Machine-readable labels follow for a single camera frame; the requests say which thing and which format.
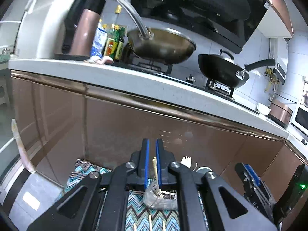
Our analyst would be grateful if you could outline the black range hood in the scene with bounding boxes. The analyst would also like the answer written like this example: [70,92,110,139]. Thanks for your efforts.
[131,0,269,54]

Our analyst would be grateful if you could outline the steel wok with handle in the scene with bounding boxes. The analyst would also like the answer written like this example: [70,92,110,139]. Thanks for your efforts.
[114,0,197,65]

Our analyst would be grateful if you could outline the white bowl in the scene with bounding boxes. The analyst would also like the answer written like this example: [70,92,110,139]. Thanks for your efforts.
[257,103,271,116]

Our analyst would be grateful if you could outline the white plastic stool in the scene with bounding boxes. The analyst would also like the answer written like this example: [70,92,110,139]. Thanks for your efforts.
[0,77,10,107]

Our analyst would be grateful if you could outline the garlic cloves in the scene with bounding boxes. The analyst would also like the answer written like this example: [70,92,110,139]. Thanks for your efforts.
[85,55,114,65]

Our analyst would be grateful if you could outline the zigzag patterned knit cloth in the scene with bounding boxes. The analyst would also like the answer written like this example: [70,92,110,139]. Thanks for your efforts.
[63,158,210,231]

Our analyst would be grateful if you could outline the white microwave oven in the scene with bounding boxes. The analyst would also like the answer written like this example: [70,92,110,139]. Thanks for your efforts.
[291,104,308,136]

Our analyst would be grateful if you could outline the dark soy sauce bottle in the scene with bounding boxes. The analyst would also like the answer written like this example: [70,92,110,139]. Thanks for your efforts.
[114,36,124,62]

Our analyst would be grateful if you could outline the white plastic bag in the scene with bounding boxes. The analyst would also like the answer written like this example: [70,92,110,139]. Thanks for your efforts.
[11,118,37,174]

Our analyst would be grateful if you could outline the blue white salt bag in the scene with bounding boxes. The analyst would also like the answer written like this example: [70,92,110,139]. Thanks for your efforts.
[90,19,108,58]

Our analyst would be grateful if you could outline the black wok with lid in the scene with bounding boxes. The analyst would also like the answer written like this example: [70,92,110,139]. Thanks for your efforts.
[198,49,276,89]

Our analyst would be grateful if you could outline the white plastic fork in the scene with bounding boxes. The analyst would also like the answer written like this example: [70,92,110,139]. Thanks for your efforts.
[181,156,192,168]

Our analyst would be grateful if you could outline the brown upper cabinets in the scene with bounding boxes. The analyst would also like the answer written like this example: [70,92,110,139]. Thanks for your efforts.
[257,0,293,39]

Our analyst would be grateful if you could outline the white gas water heater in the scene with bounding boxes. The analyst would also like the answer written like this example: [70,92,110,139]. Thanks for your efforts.
[269,38,289,85]

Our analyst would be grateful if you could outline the brown cabinets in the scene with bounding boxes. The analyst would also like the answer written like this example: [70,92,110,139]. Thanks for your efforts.
[11,71,307,199]
[257,0,293,39]

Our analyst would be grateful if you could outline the wire utensil holder basket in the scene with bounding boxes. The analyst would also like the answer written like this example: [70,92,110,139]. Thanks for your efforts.
[143,178,178,210]

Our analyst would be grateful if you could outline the white box appliance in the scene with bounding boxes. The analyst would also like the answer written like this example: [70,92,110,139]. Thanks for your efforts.
[14,0,74,59]

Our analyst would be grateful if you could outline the green yellow sauce bottle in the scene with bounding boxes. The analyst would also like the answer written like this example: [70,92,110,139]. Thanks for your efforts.
[103,24,126,59]

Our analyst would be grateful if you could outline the rose gold rice cooker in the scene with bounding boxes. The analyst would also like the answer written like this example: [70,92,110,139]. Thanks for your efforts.
[267,99,293,128]

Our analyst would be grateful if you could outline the brown lower cabinets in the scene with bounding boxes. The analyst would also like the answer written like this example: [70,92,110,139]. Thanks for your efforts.
[11,71,307,199]

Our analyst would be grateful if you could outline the black gas stove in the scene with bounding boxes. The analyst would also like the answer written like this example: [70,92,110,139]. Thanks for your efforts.
[112,59,257,113]

